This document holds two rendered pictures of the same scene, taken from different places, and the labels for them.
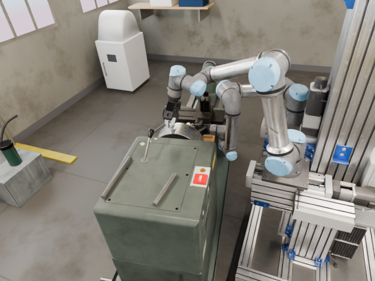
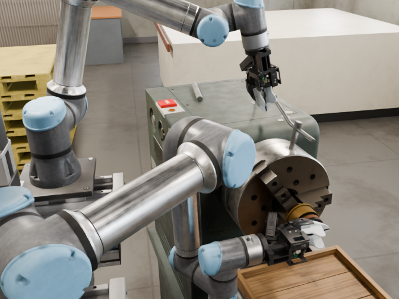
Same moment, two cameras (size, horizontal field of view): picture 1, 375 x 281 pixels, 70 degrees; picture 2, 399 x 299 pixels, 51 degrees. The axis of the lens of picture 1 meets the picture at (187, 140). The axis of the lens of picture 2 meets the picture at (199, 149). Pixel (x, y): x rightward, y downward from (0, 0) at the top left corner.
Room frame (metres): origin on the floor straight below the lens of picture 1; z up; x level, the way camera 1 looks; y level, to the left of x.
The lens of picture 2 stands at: (2.19, -0.76, 1.77)
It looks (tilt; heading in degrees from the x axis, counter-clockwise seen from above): 26 degrees down; 147
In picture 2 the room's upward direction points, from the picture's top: 1 degrees counter-clockwise
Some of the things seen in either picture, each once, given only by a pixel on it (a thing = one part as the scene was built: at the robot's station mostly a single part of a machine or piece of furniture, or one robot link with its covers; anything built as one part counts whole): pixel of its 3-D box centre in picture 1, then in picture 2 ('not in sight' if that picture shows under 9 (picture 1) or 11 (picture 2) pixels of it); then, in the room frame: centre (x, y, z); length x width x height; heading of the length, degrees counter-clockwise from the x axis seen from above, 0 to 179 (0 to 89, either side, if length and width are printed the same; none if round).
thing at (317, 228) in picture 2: not in sight; (317, 230); (1.62, -0.01, 1.10); 0.09 x 0.06 x 0.03; 73
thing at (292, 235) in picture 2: (202, 127); (281, 244); (1.59, -0.11, 1.08); 0.12 x 0.09 x 0.08; 73
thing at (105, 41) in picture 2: not in sight; (102, 33); (-5.46, 2.17, 0.40); 1.54 x 0.77 x 0.80; 156
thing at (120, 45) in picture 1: (122, 51); not in sight; (4.82, 1.02, 0.66); 0.67 x 0.60 x 1.31; 158
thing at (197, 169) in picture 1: (200, 180); (170, 113); (0.93, -0.05, 1.23); 0.13 x 0.08 x 0.06; 165
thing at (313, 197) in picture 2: not in sight; (316, 199); (1.50, 0.12, 1.08); 0.12 x 0.11 x 0.05; 75
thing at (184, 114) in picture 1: (198, 116); not in sight; (1.97, -0.11, 0.95); 0.43 x 0.18 x 0.04; 75
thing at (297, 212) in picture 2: not in sight; (303, 220); (1.54, 0.02, 1.08); 0.09 x 0.09 x 0.09; 76
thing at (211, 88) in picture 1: (207, 80); not in sight; (2.56, -0.26, 1.01); 0.30 x 0.20 x 0.29; 165
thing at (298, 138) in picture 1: (291, 144); (47, 123); (1.02, -0.50, 1.33); 0.13 x 0.12 x 0.14; 142
